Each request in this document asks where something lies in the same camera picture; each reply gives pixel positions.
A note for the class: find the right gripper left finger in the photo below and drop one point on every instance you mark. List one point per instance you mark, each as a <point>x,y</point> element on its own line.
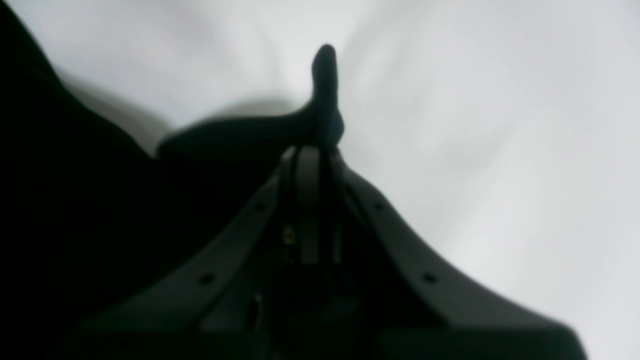
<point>216,306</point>

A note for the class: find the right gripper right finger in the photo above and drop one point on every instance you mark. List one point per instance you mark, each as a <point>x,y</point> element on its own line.
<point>416,305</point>

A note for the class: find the black T-shirt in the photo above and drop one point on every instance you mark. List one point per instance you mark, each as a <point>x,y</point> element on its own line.
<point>88,218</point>

